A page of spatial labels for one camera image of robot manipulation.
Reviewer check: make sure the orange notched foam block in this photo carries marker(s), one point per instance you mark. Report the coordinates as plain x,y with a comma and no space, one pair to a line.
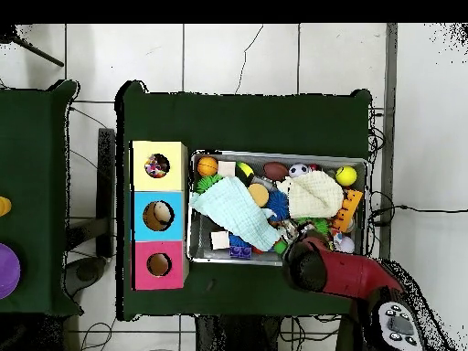
348,211

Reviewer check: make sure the small brown football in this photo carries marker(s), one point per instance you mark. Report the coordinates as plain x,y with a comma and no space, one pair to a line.
275,170

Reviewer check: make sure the yellow tennis ball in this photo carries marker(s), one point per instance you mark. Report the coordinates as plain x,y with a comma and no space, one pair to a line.
346,176

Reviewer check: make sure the white baseball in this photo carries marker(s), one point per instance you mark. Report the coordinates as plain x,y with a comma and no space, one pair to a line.
347,245

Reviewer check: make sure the dark green tablecloth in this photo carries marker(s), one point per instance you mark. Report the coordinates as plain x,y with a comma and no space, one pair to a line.
33,146
256,124

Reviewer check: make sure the black tripod leg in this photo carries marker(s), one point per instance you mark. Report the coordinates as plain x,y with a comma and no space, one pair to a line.
36,53

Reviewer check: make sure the cream waffle cloth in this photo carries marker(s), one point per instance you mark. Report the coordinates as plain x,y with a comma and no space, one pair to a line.
315,197

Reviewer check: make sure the blue spiky rubber ball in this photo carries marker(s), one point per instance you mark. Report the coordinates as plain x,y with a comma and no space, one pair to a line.
278,204

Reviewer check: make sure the wooden box with three holes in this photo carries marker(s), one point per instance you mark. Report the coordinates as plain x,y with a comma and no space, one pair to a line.
140,219

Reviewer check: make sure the small black white soccer ball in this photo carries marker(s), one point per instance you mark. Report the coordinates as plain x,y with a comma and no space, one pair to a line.
298,169

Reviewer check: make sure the purple ball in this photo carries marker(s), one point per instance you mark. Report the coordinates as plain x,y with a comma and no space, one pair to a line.
7,270

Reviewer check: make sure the green spiky rubber ball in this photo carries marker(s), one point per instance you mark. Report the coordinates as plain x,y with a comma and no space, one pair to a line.
321,225

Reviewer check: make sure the dark grey rounded object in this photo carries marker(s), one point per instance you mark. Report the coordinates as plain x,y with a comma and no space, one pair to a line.
86,272

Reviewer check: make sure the shallow clear plastic bin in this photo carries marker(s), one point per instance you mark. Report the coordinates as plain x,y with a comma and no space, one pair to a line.
204,252

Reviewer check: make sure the small orange basketball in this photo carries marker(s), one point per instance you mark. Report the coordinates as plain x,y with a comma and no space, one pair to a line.
207,166

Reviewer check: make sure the black metal stand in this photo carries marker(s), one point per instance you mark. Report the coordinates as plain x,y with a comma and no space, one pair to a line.
106,164

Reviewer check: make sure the light blue waffle cloth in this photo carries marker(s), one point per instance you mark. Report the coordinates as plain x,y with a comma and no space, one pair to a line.
236,210

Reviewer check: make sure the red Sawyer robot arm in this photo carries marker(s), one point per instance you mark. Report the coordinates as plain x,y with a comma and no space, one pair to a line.
347,274

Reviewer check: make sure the yellow toy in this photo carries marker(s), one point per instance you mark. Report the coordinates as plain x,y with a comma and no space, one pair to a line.
3,206

